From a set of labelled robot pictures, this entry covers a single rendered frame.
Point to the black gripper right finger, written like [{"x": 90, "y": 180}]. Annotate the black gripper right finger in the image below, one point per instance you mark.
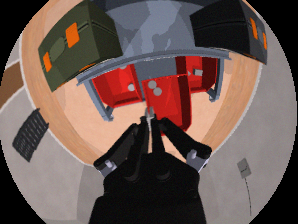
[{"x": 197, "y": 153}]

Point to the red bin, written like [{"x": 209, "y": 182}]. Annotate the red bin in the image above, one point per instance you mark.
[
  {"x": 174, "y": 102},
  {"x": 207, "y": 64},
  {"x": 112, "y": 87}
]

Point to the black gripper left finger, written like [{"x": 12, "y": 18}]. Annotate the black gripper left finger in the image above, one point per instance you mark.
[{"x": 123, "y": 148}]

